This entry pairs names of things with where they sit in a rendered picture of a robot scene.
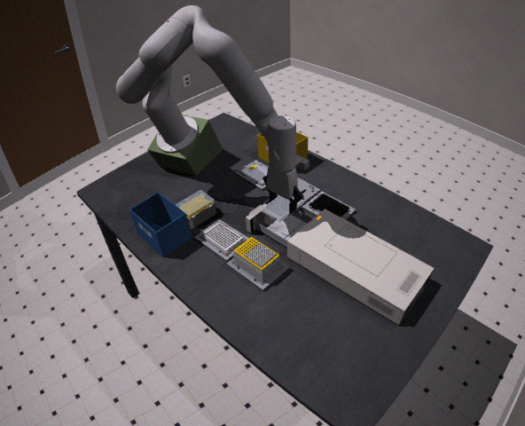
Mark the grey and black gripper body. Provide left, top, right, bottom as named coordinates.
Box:
left=267, top=165, right=298, bottom=200

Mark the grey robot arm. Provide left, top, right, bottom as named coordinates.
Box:
left=116, top=5, right=310, bottom=171

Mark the dark blue open bin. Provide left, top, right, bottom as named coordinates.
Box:
left=130, top=192, right=192, bottom=257

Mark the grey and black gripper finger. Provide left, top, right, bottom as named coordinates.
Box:
left=289, top=186, right=304, bottom=213
left=262, top=176, right=277, bottom=201

